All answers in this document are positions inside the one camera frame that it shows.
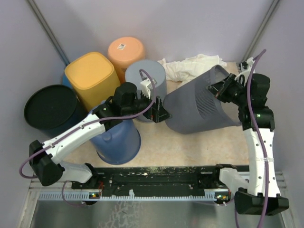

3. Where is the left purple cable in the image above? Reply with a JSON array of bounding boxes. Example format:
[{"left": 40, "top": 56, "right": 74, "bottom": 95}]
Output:
[{"left": 19, "top": 68, "right": 157, "bottom": 208}]

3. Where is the blue plastic bucket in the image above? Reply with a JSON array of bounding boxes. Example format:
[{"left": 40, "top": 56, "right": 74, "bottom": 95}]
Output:
[{"left": 90, "top": 120, "right": 141, "bottom": 165}]

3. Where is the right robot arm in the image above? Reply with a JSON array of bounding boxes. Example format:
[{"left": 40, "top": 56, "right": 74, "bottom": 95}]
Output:
[{"left": 207, "top": 74, "right": 289, "bottom": 216}]

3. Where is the orange cartoon plastic bucket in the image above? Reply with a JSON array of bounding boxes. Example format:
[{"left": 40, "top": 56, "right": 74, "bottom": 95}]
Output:
[{"left": 107, "top": 37, "right": 146, "bottom": 83}]

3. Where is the light grey smooth bucket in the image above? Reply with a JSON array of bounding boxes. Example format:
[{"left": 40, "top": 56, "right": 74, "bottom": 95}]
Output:
[{"left": 120, "top": 60, "right": 167, "bottom": 122}]

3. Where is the grey slotted plastic bin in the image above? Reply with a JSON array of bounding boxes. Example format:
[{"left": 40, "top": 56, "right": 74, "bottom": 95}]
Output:
[{"left": 163, "top": 65, "right": 241, "bottom": 134}]

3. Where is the white crumpled cloth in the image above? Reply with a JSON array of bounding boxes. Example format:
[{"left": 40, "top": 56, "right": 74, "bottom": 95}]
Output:
[{"left": 158, "top": 54, "right": 227, "bottom": 82}]

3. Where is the dark blue cylindrical bin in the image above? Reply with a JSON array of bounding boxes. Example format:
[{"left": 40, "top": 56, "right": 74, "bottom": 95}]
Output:
[{"left": 24, "top": 85, "right": 88, "bottom": 138}]

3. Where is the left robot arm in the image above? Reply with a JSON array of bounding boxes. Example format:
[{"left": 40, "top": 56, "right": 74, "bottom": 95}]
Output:
[{"left": 29, "top": 82, "right": 171, "bottom": 189}]

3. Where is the yellow slotted plastic basket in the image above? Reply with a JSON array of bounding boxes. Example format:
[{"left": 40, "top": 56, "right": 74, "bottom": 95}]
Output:
[{"left": 65, "top": 52, "right": 121, "bottom": 111}]

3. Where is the blue folded towel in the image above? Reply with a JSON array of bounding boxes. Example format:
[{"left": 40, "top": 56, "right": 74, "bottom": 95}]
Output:
[{"left": 62, "top": 74, "right": 73, "bottom": 88}]

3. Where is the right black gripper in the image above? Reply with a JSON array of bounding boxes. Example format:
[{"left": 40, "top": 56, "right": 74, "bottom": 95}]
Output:
[{"left": 205, "top": 72, "right": 249, "bottom": 107}]

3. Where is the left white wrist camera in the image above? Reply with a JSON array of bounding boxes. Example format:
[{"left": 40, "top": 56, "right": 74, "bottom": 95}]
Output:
[{"left": 140, "top": 78, "right": 157, "bottom": 98}]

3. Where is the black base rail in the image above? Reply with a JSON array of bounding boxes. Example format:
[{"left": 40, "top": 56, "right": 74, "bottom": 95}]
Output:
[{"left": 30, "top": 163, "right": 285, "bottom": 206}]

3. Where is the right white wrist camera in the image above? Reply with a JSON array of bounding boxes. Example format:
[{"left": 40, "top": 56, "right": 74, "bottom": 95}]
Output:
[{"left": 235, "top": 57, "right": 256, "bottom": 85}]

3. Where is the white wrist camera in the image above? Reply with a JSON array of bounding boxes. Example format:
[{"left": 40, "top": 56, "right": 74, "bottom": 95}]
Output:
[
  {"left": 140, "top": 78, "right": 157, "bottom": 98},
  {"left": 235, "top": 57, "right": 256, "bottom": 85}
]

